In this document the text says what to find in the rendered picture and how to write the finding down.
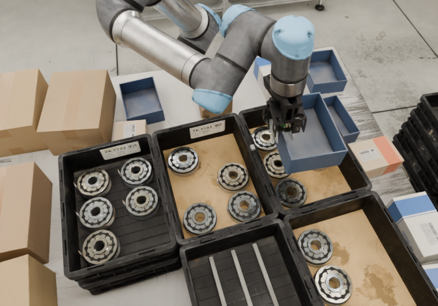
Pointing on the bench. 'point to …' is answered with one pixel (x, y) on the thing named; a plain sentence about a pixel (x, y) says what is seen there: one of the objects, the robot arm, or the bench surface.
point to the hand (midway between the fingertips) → (279, 131)
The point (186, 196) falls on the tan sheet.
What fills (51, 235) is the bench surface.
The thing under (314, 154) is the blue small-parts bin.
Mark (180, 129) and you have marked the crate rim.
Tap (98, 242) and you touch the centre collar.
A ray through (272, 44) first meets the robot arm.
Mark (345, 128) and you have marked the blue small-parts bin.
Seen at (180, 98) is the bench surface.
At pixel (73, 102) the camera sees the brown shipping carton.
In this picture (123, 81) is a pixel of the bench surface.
